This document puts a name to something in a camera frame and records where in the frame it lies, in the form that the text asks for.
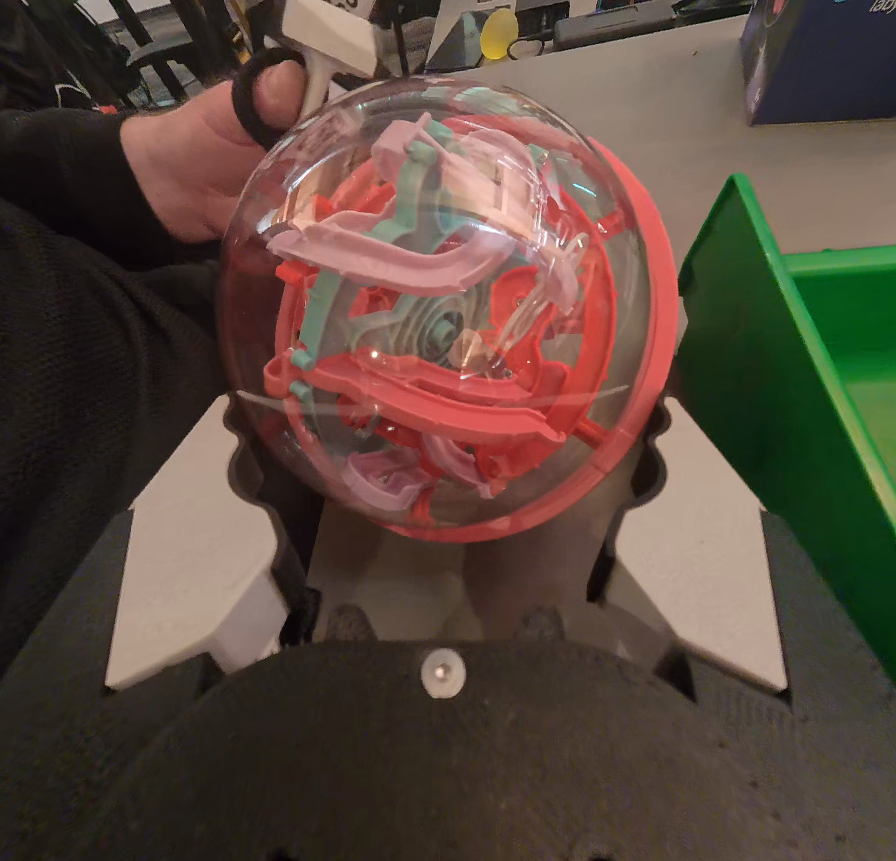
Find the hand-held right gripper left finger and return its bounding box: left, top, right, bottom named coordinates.
left=105, top=391, right=294, bottom=691

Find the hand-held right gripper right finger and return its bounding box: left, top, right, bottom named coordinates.
left=587, top=394, right=791, bottom=694

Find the clear red maze ball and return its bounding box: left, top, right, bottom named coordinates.
left=216, top=74, right=680, bottom=543

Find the person's left forearm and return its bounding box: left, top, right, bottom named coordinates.
left=0, top=105, right=235, bottom=673

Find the person's left hand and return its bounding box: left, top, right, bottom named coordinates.
left=119, top=60, right=309, bottom=245

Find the yellow egg-shaped toy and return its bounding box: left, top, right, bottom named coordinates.
left=482, top=7, right=520, bottom=62

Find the black office chair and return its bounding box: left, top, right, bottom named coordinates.
left=126, top=35, right=193, bottom=103

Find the small black box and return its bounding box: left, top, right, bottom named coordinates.
left=514, top=0, right=561, bottom=36

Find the green plastic bin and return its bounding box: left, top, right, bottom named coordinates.
left=675, top=174, right=896, bottom=683

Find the black jacket white piping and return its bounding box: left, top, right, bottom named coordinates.
left=0, top=0, right=141, bottom=110

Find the black power bank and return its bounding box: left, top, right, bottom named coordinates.
left=553, top=0, right=679, bottom=53

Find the dark blue cardboard box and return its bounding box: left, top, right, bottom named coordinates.
left=741, top=0, right=896, bottom=127

